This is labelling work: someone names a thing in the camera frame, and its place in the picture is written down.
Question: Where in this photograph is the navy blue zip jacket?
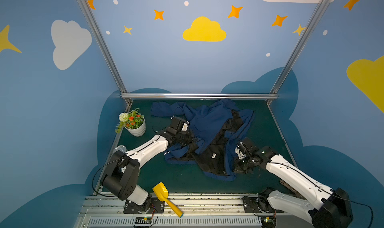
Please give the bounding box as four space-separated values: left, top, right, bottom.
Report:
151 99 255 182

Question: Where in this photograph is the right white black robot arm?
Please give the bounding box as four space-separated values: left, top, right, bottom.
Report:
234 142 354 228

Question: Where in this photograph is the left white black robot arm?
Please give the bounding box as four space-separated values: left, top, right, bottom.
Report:
100 130 195 206

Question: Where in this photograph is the potted flower plant white pot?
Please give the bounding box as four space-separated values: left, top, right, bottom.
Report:
115 108 146 137

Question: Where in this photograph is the brown slotted spatula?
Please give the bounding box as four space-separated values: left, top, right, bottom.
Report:
280 180 304 199

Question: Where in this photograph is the silver tin can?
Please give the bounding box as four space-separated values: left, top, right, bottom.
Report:
115 145 127 153

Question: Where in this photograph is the yellow toy shovel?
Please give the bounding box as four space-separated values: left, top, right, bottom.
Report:
153 183 184 218

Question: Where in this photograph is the right circuit board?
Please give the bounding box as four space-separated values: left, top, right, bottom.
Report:
260 216 277 228

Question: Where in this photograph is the circuit board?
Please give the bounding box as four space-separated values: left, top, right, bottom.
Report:
260 216 277 228
134 217 153 228

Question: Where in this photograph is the left circuit board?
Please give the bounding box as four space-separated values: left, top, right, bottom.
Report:
134 217 153 228

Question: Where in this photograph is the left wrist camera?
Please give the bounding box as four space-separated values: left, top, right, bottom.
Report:
167 117 189 134

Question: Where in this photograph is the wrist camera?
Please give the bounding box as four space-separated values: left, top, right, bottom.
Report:
235 137 259 160
167 117 189 134

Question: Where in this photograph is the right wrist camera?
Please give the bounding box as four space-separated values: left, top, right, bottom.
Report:
235 137 259 160

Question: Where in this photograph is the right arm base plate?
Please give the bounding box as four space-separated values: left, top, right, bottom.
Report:
243 196 284 214

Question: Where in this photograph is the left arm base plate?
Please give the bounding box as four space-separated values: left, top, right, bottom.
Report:
123 196 165 214

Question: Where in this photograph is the front aluminium rail base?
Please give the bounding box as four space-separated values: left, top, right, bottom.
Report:
74 193 311 228

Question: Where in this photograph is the aluminium frame left post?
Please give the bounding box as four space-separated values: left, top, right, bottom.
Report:
76 0 127 95

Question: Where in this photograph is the aluminium frame post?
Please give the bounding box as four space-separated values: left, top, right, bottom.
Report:
266 0 331 106
76 0 127 95

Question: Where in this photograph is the aluminium frame right post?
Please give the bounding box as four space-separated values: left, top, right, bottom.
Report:
266 0 331 106

